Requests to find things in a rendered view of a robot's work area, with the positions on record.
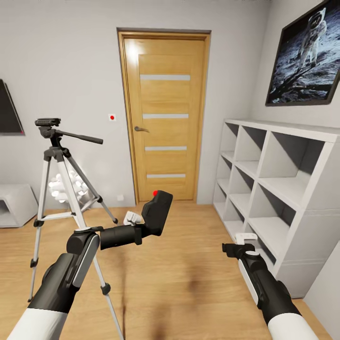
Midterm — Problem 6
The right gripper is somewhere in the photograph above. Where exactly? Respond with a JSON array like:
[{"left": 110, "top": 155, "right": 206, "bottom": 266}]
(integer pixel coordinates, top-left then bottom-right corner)
[{"left": 222, "top": 243, "right": 254, "bottom": 260}]

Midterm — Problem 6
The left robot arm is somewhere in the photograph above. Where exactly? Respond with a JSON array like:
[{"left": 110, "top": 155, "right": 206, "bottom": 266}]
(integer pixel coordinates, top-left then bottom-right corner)
[{"left": 7, "top": 211, "right": 160, "bottom": 340}]

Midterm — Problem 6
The camera tripod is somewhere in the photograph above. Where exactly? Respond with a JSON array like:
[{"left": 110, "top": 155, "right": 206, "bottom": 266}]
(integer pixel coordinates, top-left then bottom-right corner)
[{"left": 28, "top": 118, "right": 124, "bottom": 340}]

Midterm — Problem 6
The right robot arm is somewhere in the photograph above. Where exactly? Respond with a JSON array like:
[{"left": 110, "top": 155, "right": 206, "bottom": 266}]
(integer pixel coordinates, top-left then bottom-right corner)
[{"left": 222, "top": 233, "right": 319, "bottom": 340}]

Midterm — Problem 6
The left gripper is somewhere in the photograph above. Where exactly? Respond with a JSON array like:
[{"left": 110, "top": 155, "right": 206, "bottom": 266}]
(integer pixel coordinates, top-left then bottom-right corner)
[{"left": 114, "top": 223, "right": 160, "bottom": 247}]

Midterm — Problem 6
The digital camera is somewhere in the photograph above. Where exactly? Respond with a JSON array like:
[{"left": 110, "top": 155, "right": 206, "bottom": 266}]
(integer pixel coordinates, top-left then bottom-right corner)
[{"left": 141, "top": 190, "right": 173, "bottom": 236}]

